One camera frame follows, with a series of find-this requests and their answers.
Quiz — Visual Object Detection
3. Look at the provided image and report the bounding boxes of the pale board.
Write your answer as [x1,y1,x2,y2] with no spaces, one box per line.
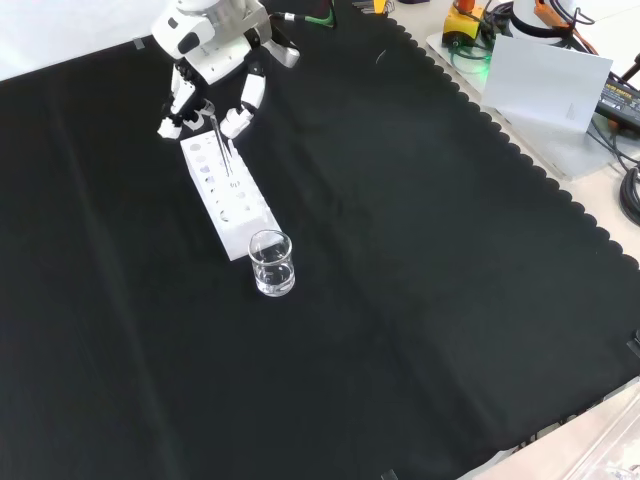
[481,33,615,135]

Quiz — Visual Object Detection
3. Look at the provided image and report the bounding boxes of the clear plastic cover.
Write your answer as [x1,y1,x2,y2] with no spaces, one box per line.
[562,394,640,480]

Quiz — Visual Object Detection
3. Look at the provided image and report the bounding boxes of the white test tube rack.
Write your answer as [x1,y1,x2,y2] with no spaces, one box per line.
[179,130,280,262]

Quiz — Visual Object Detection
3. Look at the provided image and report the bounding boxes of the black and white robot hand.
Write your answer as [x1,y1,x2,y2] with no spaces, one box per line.
[152,2,302,141]

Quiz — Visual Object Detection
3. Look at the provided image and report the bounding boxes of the yellow stop button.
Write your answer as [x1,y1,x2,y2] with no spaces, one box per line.
[443,0,490,52]

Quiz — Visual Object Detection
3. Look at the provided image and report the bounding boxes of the black bench cloth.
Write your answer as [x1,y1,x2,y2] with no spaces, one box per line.
[0,0,640,480]

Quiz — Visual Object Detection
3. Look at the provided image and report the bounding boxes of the hex key set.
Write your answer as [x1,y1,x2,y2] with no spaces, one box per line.
[351,0,397,16]

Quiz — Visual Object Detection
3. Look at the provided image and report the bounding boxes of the grey metal base plate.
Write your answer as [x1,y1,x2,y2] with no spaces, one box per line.
[424,27,640,180]

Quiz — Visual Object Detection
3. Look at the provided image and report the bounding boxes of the black power adapter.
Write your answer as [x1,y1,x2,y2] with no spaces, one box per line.
[593,73,640,132]

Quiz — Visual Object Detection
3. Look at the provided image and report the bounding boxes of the green cable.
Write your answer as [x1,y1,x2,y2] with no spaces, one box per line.
[268,0,337,29]

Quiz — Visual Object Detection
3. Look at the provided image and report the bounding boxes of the thick black cable bundle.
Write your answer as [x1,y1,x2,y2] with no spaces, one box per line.
[618,166,640,227]

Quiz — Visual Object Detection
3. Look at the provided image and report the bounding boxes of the glass beaker with water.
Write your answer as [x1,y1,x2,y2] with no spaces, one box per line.
[248,229,296,299]

